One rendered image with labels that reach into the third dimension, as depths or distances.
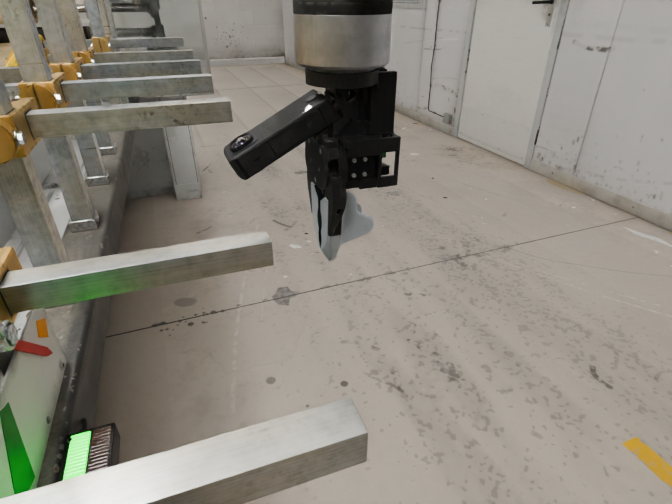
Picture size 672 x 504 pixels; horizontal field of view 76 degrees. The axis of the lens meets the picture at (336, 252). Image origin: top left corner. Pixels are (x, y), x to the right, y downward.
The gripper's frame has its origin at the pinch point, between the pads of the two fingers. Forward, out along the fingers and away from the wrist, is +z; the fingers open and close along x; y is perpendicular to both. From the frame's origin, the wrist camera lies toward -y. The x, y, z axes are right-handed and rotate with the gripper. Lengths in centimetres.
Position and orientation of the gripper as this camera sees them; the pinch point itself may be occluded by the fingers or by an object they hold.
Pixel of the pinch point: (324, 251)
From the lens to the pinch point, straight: 51.2
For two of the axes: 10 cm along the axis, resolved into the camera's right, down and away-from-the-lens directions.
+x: -3.4, -4.8, 8.1
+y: 9.4, -1.7, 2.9
